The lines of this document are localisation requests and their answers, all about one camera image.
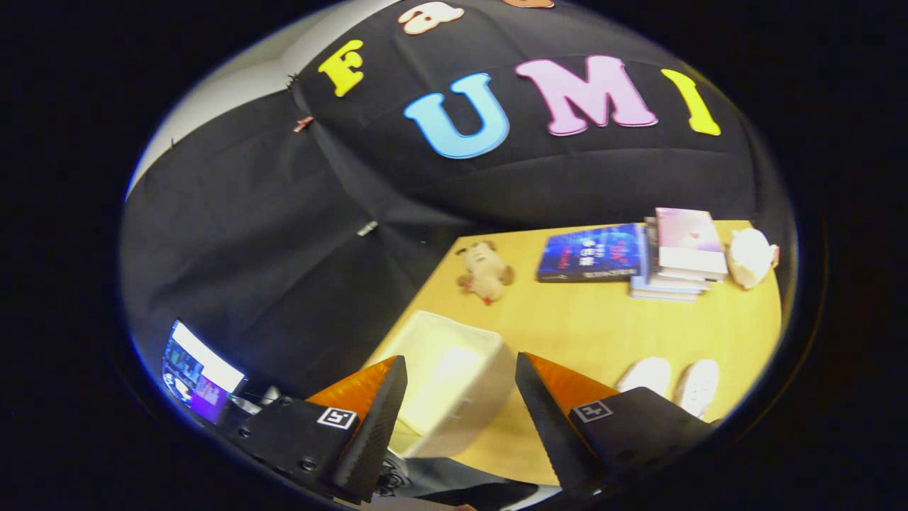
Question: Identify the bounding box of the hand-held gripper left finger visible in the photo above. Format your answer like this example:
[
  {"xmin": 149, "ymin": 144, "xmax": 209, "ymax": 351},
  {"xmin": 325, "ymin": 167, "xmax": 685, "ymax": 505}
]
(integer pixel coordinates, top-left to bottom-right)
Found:
[{"xmin": 228, "ymin": 355, "xmax": 409, "ymax": 505}]

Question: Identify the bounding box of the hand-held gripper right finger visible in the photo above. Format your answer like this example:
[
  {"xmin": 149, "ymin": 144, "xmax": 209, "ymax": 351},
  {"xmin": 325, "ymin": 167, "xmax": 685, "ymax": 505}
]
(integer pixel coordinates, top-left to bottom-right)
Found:
[{"xmin": 515, "ymin": 351, "xmax": 717, "ymax": 501}]

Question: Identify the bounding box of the beige fabric storage box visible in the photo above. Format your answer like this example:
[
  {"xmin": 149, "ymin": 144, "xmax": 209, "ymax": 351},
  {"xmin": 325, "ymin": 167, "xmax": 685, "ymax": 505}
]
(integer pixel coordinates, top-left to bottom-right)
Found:
[{"xmin": 365, "ymin": 310, "xmax": 517, "ymax": 459}]

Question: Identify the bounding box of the white shoe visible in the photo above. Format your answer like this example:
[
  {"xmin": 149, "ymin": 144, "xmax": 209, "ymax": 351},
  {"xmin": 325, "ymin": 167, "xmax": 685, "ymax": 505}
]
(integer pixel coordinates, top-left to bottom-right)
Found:
[
  {"xmin": 616, "ymin": 356, "xmax": 672, "ymax": 398},
  {"xmin": 672, "ymin": 359, "xmax": 721, "ymax": 419}
]

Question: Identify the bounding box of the beige dog plush toy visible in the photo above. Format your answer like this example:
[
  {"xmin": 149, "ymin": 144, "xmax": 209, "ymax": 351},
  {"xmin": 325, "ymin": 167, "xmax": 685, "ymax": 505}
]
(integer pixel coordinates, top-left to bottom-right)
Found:
[{"xmin": 455, "ymin": 241, "xmax": 516, "ymax": 307}]

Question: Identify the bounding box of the dark blue book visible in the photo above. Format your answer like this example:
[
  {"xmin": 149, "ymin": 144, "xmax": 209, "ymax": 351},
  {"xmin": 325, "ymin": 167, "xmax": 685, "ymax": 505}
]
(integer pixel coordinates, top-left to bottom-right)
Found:
[{"xmin": 536, "ymin": 223, "xmax": 650, "ymax": 284}]

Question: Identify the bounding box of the computer monitor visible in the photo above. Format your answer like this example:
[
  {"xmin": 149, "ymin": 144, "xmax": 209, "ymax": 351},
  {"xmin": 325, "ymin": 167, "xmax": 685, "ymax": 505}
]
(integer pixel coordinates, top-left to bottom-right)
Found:
[{"xmin": 161, "ymin": 319, "xmax": 248, "ymax": 426}]

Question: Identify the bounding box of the white spine book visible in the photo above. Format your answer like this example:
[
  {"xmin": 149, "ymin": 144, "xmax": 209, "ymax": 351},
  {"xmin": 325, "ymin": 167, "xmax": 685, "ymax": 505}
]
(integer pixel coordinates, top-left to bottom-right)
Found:
[{"xmin": 643, "ymin": 216, "xmax": 712, "ymax": 292}]

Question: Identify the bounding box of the pink cover book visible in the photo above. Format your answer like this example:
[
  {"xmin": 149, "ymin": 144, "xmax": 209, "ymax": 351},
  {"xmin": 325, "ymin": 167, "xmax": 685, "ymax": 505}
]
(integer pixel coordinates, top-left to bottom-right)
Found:
[{"xmin": 653, "ymin": 207, "xmax": 730, "ymax": 282}]

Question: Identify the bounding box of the white plush toy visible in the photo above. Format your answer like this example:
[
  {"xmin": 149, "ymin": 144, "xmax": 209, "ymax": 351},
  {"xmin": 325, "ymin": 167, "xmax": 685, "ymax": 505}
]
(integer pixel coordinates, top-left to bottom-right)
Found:
[{"xmin": 724, "ymin": 226, "xmax": 780, "ymax": 291}]

